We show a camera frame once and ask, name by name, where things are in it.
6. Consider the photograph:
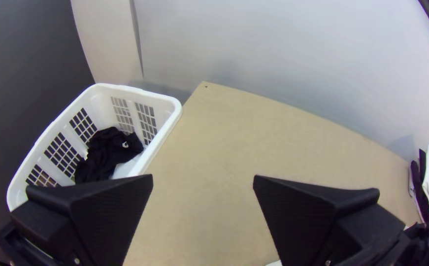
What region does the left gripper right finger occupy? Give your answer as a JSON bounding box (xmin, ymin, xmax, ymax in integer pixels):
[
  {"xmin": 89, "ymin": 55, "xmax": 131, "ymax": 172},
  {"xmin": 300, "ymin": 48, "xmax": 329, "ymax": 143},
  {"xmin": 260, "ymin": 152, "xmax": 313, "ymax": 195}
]
[{"xmin": 252, "ymin": 174, "xmax": 406, "ymax": 266}]

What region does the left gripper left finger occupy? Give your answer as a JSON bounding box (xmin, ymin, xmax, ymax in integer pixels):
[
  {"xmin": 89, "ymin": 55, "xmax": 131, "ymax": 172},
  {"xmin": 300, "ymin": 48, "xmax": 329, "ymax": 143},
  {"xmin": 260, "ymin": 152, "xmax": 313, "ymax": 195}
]
[{"xmin": 10, "ymin": 174, "xmax": 154, "ymax": 266}]

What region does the black garment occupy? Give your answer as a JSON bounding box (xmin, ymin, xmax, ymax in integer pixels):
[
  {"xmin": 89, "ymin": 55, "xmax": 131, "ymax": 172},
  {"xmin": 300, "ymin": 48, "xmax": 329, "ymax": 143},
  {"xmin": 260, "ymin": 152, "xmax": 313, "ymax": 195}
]
[{"xmin": 74, "ymin": 127, "xmax": 144, "ymax": 185}]

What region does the white laundry basket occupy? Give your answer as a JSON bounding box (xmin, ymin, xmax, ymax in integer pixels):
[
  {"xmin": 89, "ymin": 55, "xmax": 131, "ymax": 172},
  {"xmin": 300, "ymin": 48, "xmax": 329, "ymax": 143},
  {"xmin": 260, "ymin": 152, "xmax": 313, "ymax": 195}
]
[{"xmin": 6, "ymin": 82, "xmax": 183, "ymax": 212}]

